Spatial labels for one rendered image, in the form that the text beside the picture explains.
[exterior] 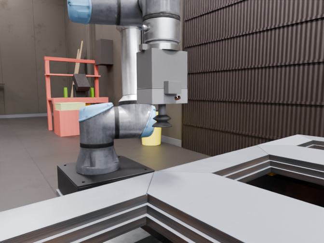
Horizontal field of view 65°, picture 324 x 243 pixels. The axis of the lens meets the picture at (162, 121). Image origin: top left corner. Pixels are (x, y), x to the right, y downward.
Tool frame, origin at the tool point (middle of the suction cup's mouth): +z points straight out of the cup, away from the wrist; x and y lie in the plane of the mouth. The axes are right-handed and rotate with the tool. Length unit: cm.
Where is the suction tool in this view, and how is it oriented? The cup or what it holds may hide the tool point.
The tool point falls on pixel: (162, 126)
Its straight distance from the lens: 53.0
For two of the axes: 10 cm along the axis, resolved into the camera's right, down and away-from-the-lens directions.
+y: 8.4, -0.6, 5.4
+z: 0.0, 9.9, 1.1
